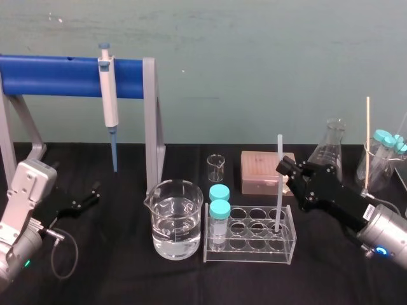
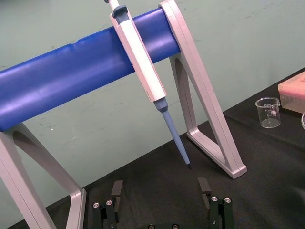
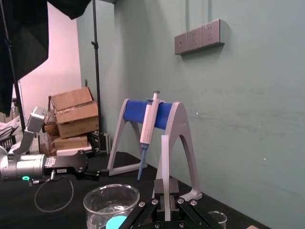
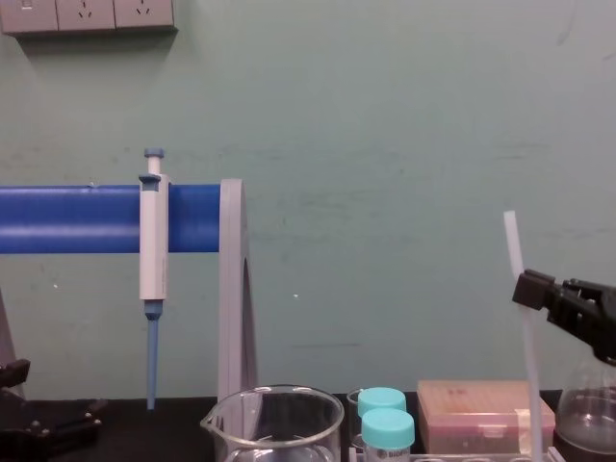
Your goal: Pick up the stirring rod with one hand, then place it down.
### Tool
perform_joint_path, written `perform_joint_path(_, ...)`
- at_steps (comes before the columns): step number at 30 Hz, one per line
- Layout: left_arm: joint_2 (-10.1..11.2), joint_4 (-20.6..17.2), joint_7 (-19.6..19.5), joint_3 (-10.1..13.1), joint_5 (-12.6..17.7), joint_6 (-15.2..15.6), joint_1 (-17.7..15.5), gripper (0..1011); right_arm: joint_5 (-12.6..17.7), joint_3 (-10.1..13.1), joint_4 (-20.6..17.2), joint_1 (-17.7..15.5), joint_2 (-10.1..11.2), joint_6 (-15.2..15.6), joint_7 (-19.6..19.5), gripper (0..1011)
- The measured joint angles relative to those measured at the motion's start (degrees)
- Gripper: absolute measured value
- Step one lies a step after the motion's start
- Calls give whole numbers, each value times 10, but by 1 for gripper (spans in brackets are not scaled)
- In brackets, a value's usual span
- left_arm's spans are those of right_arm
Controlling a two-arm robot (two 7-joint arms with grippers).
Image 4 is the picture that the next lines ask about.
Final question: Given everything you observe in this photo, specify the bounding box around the white stirring rod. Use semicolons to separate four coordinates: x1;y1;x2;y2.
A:
502;209;548;462

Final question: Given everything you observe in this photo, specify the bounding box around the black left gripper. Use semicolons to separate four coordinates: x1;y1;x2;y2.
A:
0;358;110;451

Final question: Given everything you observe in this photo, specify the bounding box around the teal capped sample tube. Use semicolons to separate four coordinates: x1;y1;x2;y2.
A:
360;408;417;462
357;387;408;421

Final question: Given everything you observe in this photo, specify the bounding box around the blue pipette stand bar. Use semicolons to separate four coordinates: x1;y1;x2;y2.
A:
0;184;225;256

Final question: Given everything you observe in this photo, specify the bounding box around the large clear glass beaker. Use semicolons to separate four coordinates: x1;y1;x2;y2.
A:
199;383;346;462

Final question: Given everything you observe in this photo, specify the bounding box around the small clear glass beaker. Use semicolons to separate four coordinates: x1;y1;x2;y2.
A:
346;388;372;449

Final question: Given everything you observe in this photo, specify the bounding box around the round clear glass flask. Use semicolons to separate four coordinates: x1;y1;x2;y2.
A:
556;353;616;447

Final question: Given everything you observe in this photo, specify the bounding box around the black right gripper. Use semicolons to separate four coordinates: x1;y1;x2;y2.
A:
511;269;616;366

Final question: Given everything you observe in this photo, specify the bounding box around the pink pipette tip box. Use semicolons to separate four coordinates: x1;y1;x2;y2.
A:
416;379;557;456

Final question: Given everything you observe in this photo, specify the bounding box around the white and blue pipette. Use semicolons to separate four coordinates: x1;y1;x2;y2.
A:
138;146;171;413

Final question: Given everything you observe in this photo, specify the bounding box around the grey wall socket panel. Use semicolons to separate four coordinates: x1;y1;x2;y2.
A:
0;0;179;37

